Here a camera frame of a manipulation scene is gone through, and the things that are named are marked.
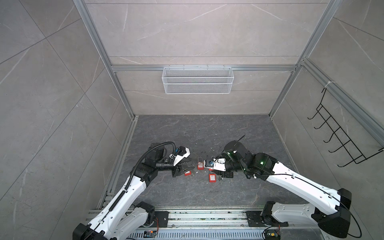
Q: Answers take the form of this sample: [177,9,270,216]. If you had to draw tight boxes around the red padlock long shackle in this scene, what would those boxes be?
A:
[197,157,205,170]

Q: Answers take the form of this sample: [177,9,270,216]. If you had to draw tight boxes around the aluminium rail front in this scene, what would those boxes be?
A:
[80,206,334,240]

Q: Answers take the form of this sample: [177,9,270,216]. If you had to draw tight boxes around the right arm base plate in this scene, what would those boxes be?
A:
[246,211,289,227]

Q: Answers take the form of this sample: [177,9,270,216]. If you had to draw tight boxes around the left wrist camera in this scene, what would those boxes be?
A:
[172,146,191,167]

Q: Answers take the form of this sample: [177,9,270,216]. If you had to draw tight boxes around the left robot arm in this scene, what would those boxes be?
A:
[72,142,193,240]

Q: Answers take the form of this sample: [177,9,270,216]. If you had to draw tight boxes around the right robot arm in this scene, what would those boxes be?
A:
[205,141,355,239]

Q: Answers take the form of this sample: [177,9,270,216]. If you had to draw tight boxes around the white wire mesh basket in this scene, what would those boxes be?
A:
[162,67,235,95]

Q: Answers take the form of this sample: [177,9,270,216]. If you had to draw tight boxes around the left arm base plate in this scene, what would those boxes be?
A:
[143,211,170,228]

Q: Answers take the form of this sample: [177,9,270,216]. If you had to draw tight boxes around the black wire hook rack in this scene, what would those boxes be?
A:
[307,88,384,168]

